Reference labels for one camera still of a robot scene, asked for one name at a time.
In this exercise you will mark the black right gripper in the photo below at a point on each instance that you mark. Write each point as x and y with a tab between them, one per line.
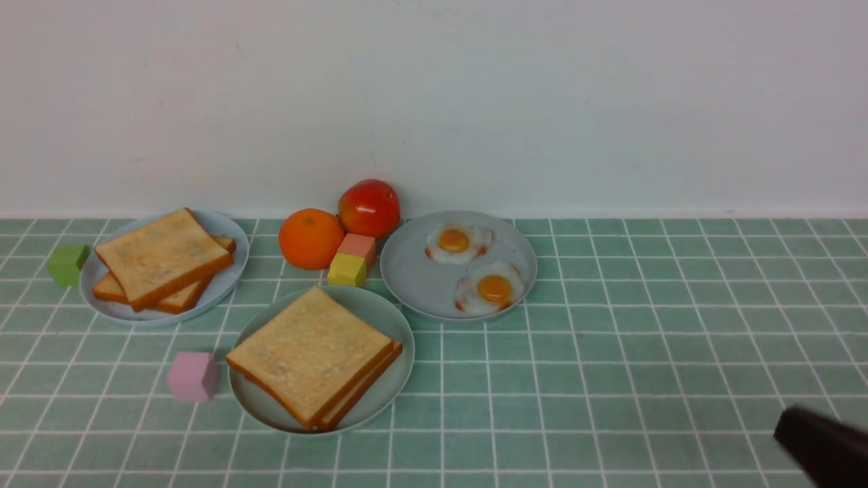
831	453

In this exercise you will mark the front fried egg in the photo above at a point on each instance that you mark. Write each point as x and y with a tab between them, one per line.
489	289

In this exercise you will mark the fried egg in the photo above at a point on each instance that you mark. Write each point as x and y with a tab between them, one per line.
457	244
489	289

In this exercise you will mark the back fried egg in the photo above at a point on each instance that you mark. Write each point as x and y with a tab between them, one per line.
457	244

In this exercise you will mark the grey egg plate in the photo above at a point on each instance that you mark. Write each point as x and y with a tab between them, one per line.
429	288

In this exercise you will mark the green empty plate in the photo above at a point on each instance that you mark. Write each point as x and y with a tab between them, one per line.
379	396

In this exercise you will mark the salmon pink cube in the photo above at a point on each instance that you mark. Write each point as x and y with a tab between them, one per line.
360	246

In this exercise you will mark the yellow cube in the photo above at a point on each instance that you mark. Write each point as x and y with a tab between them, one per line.
347	269

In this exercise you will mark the red apple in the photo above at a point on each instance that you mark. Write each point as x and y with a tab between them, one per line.
371	208

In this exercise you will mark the orange fruit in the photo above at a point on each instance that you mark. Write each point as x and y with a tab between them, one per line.
310	238

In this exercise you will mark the grey bread plate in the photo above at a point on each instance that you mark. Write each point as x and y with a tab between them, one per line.
219	287

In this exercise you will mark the green cube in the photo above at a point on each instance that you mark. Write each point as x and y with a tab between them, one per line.
66	262

